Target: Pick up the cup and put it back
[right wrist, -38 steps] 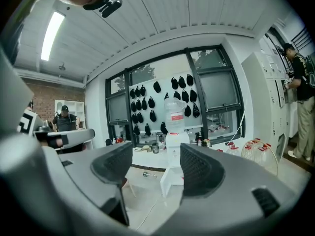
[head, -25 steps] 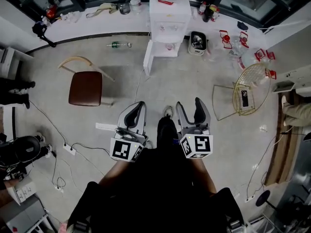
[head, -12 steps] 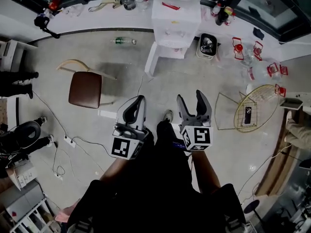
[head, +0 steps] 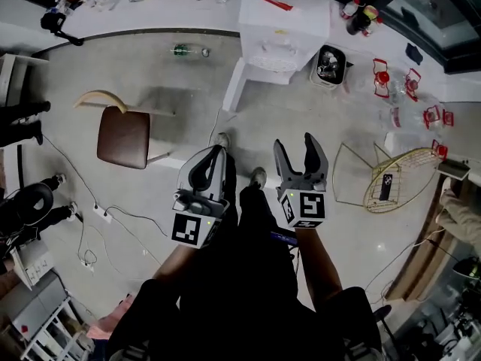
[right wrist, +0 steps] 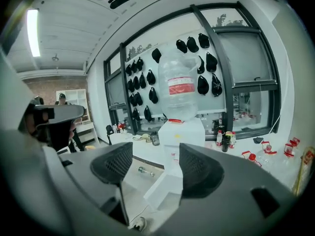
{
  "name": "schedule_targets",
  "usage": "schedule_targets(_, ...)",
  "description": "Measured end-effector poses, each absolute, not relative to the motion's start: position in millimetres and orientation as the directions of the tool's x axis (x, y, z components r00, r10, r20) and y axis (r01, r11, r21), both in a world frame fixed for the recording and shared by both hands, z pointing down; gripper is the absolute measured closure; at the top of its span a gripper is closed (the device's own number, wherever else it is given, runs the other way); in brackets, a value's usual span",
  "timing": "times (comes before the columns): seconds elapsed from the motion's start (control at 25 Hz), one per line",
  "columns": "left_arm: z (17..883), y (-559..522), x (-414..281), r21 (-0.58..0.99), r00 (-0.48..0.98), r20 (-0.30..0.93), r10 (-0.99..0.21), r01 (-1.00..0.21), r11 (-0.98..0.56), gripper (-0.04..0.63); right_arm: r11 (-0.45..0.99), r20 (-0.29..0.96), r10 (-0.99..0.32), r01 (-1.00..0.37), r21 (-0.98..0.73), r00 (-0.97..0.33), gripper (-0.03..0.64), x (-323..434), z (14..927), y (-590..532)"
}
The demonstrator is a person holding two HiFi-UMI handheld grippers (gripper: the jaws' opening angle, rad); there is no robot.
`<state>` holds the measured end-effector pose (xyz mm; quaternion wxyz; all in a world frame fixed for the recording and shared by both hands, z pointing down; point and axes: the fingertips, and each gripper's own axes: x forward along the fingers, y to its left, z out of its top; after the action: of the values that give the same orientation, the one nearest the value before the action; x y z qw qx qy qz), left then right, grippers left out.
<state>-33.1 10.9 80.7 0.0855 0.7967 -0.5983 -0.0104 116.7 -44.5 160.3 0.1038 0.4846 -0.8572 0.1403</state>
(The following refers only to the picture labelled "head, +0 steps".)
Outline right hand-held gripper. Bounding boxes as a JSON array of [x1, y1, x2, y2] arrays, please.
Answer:
[[272, 132, 330, 229]]

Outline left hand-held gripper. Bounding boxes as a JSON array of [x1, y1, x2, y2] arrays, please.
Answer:
[[171, 144, 231, 250]]

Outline person's right forearm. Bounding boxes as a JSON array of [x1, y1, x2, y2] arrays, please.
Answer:
[[294, 226, 343, 312]]

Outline person's left forearm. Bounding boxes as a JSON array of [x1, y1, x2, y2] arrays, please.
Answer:
[[151, 238, 202, 291]]

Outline person's right grey shoe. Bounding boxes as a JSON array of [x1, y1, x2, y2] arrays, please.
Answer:
[[249, 166, 268, 188]]

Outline brown seat wooden chair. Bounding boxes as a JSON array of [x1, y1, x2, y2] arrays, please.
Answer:
[[72, 89, 177, 171]]

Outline black phone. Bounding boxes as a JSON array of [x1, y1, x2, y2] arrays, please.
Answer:
[[378, 171, 395, 202]]

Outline white trash bin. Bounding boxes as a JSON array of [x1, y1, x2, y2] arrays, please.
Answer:
[[309, 44, 347, 91]]

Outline white power strip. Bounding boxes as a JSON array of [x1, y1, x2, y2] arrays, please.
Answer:
[[92, 202, 113, 225]]

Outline person's black trousers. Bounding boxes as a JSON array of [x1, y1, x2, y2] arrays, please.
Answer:
[[104, 147, 381, 361]]

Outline green label plastic bottle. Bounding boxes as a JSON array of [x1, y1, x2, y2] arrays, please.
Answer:
[[168, 43, 210, 59]]

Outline white water dispenser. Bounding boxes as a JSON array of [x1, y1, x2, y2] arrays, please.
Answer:
[[222, 0, 332, 113]]

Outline dark bottle with red cap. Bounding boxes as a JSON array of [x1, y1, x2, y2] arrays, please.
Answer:
[[345, 0, 373, 36]]

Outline black pouch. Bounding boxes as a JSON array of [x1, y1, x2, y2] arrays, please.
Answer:
[[404, 42, 425, 66]]

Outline pink cloth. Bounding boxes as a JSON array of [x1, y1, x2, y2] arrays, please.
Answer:
[[86, 294, 133, 341]]

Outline white box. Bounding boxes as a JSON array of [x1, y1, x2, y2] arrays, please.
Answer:
[[10, 238, 55, 292]]

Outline white shelf rack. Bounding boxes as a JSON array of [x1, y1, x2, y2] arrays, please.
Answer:
[[10, 294, 97, 361]]

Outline gold wire side table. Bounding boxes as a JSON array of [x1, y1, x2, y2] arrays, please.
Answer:
[[331, 142, 445, 215]]

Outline red handle clear water jug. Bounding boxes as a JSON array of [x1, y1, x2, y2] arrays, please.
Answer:
[[371, 57, 391, 100], [431, 138, 449, 162], [422, 105, 455, 130], [404, 67, 422, 103]]

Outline white cable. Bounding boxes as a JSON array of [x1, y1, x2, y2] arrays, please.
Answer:
[[77, 216, 99, 274]]

